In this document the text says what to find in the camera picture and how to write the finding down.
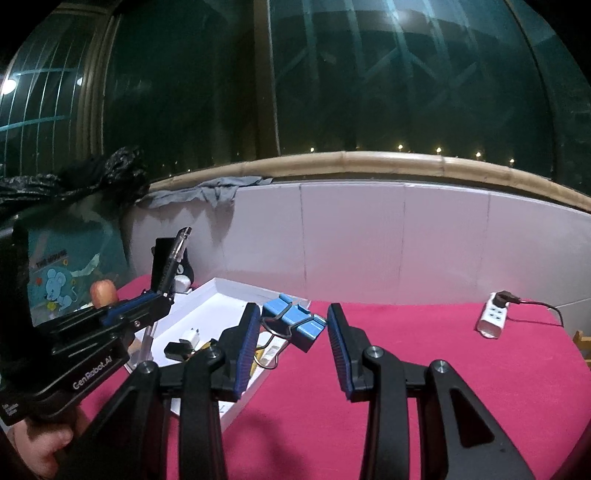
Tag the bamboo rail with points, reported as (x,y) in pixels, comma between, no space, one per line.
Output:
(361,164)

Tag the black smartphone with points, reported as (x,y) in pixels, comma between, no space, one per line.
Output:
(160,251)

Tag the white power strip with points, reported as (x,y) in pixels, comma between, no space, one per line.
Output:
(493,317)

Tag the black cat phone stand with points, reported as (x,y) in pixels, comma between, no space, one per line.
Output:
(180,284)

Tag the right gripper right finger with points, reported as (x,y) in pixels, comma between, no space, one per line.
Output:
(459,437)

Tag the black power adapter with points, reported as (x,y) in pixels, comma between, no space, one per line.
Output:
(180,351)

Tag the person's left hand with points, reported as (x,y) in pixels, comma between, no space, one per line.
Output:
(40,445)

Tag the grey cloth on rail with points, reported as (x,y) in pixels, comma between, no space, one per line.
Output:
(216,192)

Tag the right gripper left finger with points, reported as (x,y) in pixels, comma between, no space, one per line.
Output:
(128,437)

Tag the cartoon mouse poster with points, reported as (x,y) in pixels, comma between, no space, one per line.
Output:
(65,259)

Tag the red apple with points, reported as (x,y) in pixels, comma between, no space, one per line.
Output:
(103,293)

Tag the black silver pen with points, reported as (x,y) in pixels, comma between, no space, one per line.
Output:
(173,258)

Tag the blue binder clip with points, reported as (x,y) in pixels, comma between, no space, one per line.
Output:
(285,319)

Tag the white usb charger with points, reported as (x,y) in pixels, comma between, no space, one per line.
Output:
(190,338)

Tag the white cardboard tray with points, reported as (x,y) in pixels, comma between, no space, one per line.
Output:
(211,308)

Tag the black plastic bag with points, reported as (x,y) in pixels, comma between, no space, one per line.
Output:
(117,180)

